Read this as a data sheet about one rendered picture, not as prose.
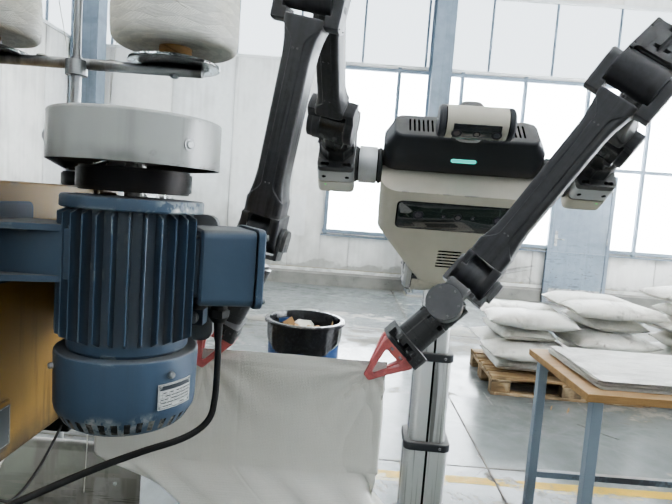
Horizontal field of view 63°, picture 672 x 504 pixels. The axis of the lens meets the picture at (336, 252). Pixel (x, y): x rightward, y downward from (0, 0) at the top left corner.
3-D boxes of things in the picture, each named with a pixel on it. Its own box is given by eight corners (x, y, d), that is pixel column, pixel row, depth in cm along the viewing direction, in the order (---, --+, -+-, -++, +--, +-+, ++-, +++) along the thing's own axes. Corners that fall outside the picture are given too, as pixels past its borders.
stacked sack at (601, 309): (641, 316, 440) (643, 301, 439) (669, 328, 398) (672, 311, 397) (558, 309, 444) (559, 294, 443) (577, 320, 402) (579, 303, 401)
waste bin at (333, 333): (337, 410, 358) (345, 312, 353) (336, 444, 307) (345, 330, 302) (264, 404, 359) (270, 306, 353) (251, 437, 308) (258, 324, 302)
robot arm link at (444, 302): (504, 287, 93) (464, 255, 96) (508, 276, 82) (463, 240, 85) (457, 340, 93) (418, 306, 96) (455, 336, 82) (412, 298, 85)
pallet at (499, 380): (604, 375, 489) (606, 359, 488) (652, 409, 408) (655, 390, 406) (469, 363, 494) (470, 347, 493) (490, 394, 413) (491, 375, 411)
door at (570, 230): (601, 306, 897) (616, 177, 878) (603, 307, 887) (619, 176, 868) (540, 301, 897) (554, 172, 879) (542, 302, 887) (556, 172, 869)
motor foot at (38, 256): (105, 282, 63) (108, 207, 63) (51, 300, 52) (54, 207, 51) (25, 276, 63) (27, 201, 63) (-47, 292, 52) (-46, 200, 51)
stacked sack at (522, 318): (565, 325, 444) (567, 309, 443) (581, 337, 402) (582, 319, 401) (482, 317, 453) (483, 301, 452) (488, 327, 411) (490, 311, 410)
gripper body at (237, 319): (197, 322, 88) (219, 282, 88) (211, 309, 98) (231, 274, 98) (232, 341, 88) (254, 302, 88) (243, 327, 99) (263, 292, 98)
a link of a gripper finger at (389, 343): (353, 366, 91) (396, 329, 91) (351, 354, 98) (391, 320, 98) (380, 396, 91) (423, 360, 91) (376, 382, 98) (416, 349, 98)
